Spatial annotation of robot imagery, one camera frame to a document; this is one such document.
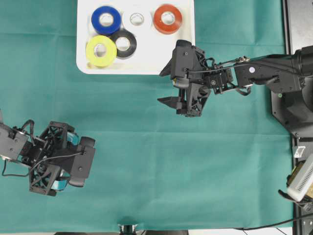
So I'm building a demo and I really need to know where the white plastic case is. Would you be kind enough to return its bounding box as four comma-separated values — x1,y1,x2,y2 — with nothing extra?
76,0,195,75

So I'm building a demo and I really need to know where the black tape roll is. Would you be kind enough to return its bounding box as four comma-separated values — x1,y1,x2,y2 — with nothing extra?
111,30,137,59

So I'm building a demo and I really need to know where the red tape roll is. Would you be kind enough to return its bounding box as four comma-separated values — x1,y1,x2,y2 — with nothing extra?
153,4,182,35

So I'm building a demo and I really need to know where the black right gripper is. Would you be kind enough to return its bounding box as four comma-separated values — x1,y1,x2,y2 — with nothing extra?
157,40,234,117

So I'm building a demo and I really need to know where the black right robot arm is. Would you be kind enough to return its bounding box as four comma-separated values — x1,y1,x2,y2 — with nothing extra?
158,40,313,117

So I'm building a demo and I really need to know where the white perforated box device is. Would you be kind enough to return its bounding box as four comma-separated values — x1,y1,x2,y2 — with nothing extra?
287,154,313,202

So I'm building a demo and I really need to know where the black cable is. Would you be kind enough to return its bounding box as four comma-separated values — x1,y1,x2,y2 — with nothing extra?
234,211,313,231

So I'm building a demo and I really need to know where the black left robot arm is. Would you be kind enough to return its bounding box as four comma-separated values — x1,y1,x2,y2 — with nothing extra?
0,119,85,196

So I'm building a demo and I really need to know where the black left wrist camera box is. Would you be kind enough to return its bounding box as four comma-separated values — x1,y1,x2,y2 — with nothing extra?
60,137,95,188

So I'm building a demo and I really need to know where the blue tape roll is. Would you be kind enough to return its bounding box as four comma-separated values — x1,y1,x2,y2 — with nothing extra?
91,6,121,36

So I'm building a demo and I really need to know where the black camera stand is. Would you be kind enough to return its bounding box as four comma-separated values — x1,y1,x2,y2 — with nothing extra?
118,224,137,235

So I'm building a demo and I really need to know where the white tape roll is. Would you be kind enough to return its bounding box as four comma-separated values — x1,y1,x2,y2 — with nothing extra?
122,7,152,35

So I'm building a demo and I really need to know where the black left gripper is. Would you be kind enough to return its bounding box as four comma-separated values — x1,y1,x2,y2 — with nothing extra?
21,121,79,196

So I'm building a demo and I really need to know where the yellow tape roll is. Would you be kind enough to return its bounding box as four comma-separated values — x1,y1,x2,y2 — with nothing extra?
86,35,117,68

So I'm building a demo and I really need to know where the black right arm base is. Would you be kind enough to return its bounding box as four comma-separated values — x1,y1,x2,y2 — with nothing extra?
271,86,313,138

